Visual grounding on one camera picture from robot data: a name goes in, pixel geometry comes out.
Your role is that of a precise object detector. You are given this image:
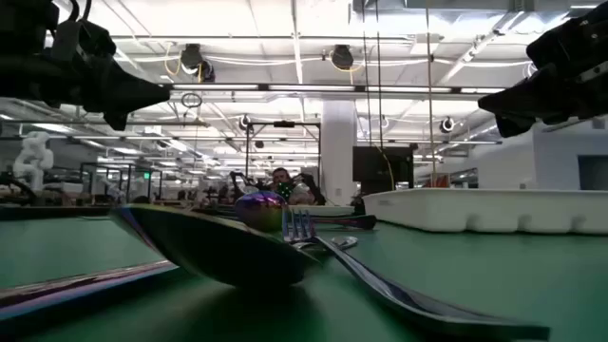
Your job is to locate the black rig frame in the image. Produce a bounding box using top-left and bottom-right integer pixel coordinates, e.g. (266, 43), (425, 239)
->
(245, 121), (322, 191)

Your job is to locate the iridescent rainbow fork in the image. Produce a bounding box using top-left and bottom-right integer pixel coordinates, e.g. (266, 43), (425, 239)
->
(281, 208), (552, 342)

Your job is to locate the silver vertical pole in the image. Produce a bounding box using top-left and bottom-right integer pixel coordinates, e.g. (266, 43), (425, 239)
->
(425, 0), (434, 188)

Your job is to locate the LED light bar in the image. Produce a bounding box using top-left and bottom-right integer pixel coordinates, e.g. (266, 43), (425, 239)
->
(169, 83), (506, 95)

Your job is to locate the white square column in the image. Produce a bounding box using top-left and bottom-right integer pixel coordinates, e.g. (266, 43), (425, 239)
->
(321, 99), (358, 206)

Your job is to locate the white humanoid robot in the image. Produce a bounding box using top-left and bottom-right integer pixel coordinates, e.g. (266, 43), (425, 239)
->
(12, 131), (55, 192)

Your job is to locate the black monitor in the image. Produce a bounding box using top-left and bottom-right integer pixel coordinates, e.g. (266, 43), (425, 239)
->
(351, 145), (415, 196)

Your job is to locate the iridescent rainbow table knife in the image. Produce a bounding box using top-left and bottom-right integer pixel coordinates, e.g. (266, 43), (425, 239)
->
(0, 236), (359, 322)

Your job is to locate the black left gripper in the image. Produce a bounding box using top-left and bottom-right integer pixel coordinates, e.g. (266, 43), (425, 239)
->
(0, 21), (171, 132)

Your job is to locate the person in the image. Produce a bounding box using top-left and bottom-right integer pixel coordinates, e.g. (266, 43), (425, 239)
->
(270, 166), (313, 206)

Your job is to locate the black ceiling fixture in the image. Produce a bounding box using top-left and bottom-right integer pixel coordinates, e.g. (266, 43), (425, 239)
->
(331, 45), (355, 71)
(180, 43), (217, 84)

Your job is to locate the white cutlery organizer tray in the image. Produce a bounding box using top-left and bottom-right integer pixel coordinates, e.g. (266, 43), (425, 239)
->
(363, 188), (608, 236)

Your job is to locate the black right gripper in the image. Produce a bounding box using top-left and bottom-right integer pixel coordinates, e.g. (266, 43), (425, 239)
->
(478, 2), (608, 139)

